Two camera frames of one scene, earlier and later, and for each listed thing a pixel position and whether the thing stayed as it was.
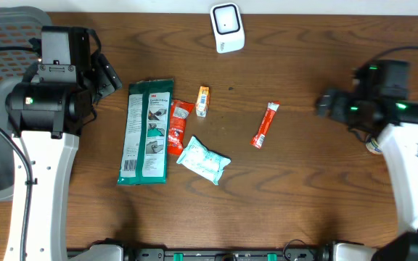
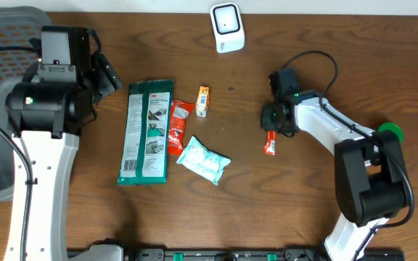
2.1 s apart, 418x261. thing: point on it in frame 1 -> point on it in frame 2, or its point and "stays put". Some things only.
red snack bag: [179, 112] stays put
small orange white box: [202, 102] stays put
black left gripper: [107, 80] stays put
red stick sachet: [272, 109] -> [269, 148]
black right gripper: [339, 97] -> [268, 123]
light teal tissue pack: [207, 163] stays put
